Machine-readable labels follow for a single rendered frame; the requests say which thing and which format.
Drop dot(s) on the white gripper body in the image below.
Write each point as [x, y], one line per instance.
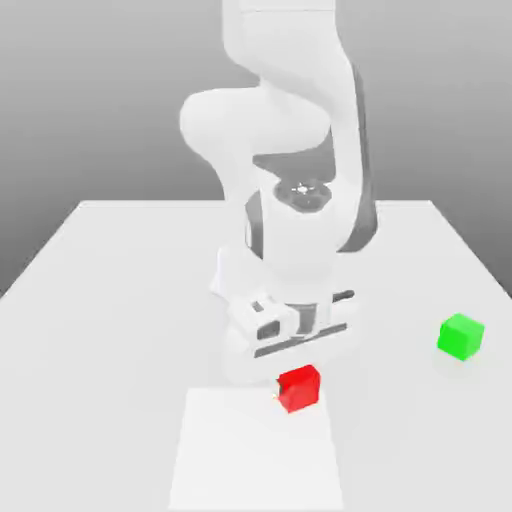
[304, 340]

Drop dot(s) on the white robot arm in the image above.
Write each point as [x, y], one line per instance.
[288, 100]

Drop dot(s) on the small red cube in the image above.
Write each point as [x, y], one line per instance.
[300, 388]

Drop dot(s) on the small green cube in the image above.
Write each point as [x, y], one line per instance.
[460, 336]

